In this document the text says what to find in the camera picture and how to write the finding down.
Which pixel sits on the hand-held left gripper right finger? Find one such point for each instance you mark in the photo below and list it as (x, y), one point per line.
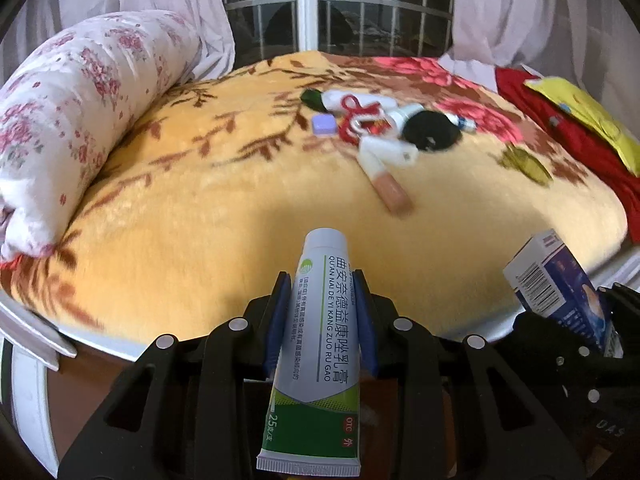
(368, 327)

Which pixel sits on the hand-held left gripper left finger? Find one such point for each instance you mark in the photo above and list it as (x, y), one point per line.
(277, 322)

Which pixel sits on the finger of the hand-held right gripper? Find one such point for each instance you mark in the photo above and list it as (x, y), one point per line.
(625, 312)
(547, 337)

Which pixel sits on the white green ointment tube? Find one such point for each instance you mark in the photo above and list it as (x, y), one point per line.
(320, 340)

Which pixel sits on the blue white medicine box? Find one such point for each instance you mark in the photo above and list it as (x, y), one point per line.
(555, 280)

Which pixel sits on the pink tube with white cap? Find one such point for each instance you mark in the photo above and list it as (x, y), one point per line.
(392, 190)

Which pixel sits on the olive green wrapper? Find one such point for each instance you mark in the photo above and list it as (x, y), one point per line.
(527, 166)

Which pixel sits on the white plastic bottle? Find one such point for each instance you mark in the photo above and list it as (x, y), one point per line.
(387, 150)

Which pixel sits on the purple square block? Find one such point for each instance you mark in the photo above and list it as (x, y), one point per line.
(323, 125)

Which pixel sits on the black round pouch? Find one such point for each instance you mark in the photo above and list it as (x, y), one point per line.
(430, 132)

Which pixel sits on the small white tube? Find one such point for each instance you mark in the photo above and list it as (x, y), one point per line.
(406, 116)

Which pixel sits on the small blue white bottle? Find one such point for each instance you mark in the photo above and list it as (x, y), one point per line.
(464, 122)

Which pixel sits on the dark green wrapper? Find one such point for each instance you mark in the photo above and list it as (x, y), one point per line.
(313, 99)

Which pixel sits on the white packet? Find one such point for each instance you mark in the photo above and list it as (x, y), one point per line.
(335, 100)

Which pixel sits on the yellow floral fleece blanket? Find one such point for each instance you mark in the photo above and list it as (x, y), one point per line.
(225, 220)

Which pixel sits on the red cloth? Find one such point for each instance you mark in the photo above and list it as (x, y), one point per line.
(585, 150)

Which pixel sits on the yellow pillow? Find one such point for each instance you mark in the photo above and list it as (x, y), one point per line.
(590, 110)

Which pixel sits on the rolled white floral quilt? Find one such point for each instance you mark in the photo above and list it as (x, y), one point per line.
(75, 110)

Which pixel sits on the white round bed frame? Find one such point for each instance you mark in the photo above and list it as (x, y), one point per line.
(30, 375)

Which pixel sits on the barred white frame window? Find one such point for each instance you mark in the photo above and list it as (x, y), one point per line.
(350, 5)

